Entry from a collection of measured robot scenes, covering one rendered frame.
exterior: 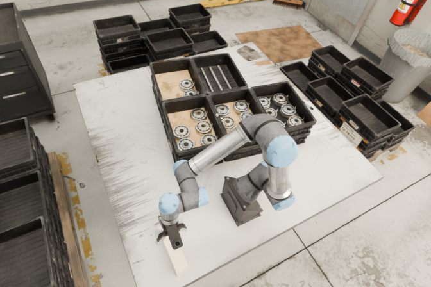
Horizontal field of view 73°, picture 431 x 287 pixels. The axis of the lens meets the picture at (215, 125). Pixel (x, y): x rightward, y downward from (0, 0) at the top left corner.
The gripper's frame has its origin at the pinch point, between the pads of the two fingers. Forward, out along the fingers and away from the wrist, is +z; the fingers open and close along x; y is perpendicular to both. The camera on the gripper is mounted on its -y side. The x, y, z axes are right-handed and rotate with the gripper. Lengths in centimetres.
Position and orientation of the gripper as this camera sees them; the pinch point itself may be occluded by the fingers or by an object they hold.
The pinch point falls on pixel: (172, 238)
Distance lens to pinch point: 144.8
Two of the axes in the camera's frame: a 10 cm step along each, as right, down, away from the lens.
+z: -0.9, 6.5, 7.6
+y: -4.7, -7.0, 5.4
